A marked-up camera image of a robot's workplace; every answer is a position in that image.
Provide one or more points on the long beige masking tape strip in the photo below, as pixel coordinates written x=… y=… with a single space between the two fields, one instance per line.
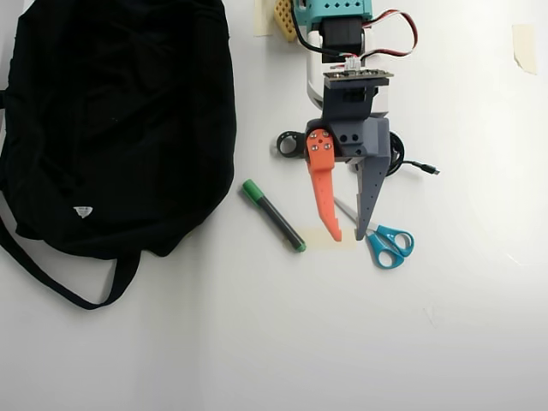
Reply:
x=317 y=240

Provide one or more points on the camera circuit board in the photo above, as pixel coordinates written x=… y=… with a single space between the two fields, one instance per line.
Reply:
x=359 y=74

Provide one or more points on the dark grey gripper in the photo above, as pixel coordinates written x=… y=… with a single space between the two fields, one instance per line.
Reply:
x=359 y=141

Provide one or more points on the green black marker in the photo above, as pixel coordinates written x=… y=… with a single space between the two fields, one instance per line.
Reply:
x=274 y=216

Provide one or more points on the yellow perforated base block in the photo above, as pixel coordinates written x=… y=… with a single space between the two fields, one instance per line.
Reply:
x=283 y=17

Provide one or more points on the white teal grey robot arm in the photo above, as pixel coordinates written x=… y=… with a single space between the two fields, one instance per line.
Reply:
x=338 y=13

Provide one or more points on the torn beige masking tape piece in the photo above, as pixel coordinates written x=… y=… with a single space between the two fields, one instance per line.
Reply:
x=525 y=47

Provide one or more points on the black fabric bag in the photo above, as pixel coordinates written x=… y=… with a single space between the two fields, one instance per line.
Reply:
x=107 y=128

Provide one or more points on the narrow beige masking tape strip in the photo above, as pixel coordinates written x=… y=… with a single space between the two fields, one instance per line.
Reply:
x=262 y=21

